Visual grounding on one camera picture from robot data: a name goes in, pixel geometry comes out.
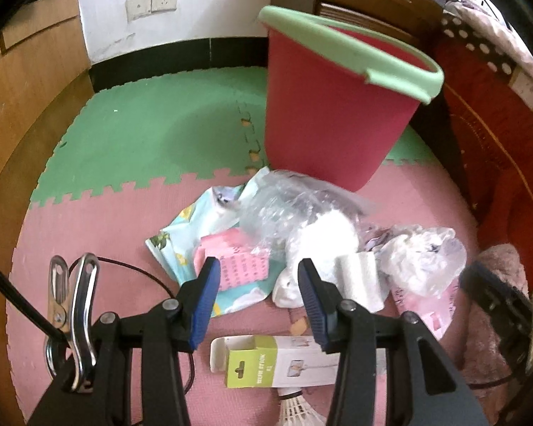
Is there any clear bubble wrap bag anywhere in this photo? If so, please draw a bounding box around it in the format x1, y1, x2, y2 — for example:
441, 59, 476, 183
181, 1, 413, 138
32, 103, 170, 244
240, 171, 378, 258

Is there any white and green cardboard box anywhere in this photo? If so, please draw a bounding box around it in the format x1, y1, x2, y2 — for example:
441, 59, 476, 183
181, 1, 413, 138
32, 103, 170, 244
210, 335, 338, 390

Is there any light wooden wardrobe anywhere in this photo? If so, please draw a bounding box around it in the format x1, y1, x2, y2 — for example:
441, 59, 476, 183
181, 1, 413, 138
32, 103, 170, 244
0, 0, 95, 302

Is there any green foam mat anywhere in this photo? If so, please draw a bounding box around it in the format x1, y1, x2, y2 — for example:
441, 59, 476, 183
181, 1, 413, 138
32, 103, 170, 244
30, 66, 432, 208

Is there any white crumpled tissue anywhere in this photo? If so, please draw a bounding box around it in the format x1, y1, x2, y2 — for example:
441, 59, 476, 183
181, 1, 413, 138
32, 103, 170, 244
273, 213, 360, 309

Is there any light blue lemon print packet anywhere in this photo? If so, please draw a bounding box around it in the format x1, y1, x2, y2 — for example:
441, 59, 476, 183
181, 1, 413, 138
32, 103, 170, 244
144, 166, 271, 318

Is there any pink foam mat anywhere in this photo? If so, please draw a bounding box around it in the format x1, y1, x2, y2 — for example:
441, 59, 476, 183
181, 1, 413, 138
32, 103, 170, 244
2, 160, 485, 426

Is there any black polka dot cloth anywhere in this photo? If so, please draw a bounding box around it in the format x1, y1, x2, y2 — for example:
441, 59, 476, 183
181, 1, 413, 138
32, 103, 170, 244
440, 11, 518, 76

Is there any white foam block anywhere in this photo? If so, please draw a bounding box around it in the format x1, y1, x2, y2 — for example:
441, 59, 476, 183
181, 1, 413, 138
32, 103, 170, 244
335, 251, 389, 313

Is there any white shuttlecock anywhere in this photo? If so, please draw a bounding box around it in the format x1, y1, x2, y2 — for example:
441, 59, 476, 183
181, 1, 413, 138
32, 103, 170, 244
278, 386, 318, 426

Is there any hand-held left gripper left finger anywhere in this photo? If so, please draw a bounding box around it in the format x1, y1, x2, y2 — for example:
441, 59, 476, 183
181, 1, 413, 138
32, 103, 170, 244
27, 256, 223, 426

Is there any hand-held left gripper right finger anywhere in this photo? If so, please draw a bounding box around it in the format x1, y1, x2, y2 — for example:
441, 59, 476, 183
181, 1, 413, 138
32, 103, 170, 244
297, 258, 489, 426

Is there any floral pink quilt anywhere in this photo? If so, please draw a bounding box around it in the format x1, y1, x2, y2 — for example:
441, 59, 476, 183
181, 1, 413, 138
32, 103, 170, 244
435, 0, 533, 81

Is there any thick black cable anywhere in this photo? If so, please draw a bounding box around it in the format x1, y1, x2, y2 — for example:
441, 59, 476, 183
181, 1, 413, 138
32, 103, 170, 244
0, 248, 68, 348

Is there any crumpled clear plastic bag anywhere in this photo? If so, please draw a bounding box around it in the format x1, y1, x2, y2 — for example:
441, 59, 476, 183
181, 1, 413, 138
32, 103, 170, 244
377, 225, 468, 299

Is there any red bucket with green rim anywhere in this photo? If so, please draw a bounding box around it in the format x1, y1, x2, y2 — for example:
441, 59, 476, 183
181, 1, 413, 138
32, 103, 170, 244
258, 5, 445, 192

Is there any pink and white packet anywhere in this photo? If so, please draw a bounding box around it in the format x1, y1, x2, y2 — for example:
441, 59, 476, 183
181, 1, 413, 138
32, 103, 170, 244
393, 286, 456, 335

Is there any pink printed box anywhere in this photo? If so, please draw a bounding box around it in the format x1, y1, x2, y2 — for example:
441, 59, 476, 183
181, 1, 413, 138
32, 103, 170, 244
193, 229, 271, 294

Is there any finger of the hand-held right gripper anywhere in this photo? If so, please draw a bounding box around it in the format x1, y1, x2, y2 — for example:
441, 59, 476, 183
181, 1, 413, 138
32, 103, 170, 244
459, 261, 532, 321

